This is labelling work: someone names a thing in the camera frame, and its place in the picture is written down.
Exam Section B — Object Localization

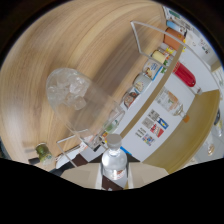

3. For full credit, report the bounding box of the clear bottle red label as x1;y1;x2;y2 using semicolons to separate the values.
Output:
100;133;129;183

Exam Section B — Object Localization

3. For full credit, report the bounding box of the glass jar with limes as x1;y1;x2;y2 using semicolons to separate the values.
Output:
34;142;54;167

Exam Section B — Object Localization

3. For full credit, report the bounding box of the white two-tier wooden rack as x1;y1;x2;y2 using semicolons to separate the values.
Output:
55;20;224;174

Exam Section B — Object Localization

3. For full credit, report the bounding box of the clear glass with ice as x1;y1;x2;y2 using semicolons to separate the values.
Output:
45;67;126;149

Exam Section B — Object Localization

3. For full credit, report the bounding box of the clear bottle orange cap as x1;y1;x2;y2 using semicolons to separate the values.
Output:
155;86;191;124

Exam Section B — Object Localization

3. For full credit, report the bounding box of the white bowl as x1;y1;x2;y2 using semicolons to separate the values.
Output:
122;91;141;109
132;73;153;94

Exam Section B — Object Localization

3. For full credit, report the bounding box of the bowl with blue print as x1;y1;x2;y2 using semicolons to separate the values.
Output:
142;59;163;81

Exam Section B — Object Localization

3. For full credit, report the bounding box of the red liquid bottle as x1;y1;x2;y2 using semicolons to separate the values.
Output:
172;61;203;95

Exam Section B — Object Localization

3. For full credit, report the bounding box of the red wall poster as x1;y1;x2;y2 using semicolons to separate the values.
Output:
150;124;165;138

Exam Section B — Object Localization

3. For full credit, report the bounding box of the blue wall poster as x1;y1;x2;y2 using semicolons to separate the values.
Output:
155;117;170;130

